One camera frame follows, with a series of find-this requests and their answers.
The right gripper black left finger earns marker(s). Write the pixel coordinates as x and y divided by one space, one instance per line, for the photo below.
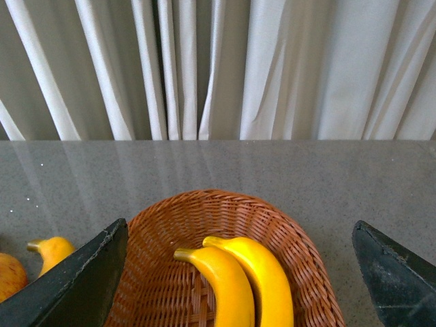
79 291

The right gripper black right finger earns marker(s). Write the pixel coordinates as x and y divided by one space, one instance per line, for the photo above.
401 284

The yellow banana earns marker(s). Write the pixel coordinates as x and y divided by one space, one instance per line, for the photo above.
52 251

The red yellow apple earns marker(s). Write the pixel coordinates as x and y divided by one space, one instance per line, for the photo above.
13 276

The right brown wicker basket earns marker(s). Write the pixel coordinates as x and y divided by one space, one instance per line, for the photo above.
157 290

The rear banana in basket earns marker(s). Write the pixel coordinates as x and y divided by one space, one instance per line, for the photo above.
269 282

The banana in basket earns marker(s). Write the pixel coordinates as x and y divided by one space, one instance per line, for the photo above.
233 295
269 282

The front banana in basket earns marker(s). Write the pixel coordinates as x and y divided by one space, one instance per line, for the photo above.
233 295

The white pleated curtain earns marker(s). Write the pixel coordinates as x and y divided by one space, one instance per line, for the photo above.
228 70

